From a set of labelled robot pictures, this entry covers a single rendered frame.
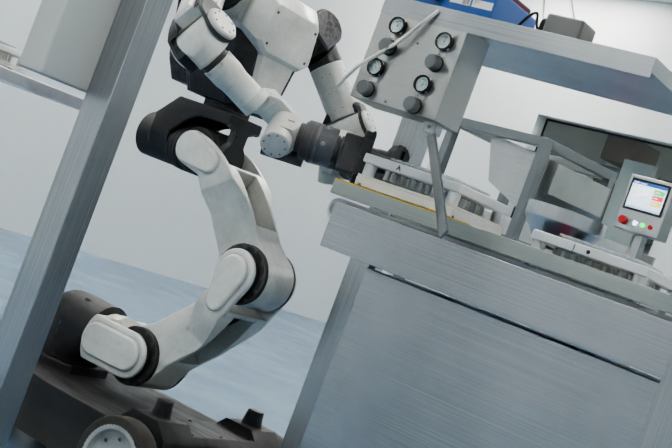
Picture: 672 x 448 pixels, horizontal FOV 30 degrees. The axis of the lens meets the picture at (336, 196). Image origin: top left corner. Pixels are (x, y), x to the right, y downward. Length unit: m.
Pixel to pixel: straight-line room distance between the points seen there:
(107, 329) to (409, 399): 0.85
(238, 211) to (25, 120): 4.87
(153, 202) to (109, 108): 6.11
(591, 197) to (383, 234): 4.08
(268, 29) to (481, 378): 1.00
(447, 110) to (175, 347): 0.89
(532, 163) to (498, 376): 3.93
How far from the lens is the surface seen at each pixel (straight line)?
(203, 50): 2.65
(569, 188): 6.44
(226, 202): 2.94
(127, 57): 2.15
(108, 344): 3.04
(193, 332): 2.94
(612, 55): 2.42
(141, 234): 8.26
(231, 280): 2.84
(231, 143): 3.01
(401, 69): 2.61
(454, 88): 2.57
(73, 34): 2.14
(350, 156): 2.68
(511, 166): 6.52
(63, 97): 3.92
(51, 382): 2.99
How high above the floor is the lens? 0.75
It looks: 1 degrees up
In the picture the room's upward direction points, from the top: 20 degrees clockwise
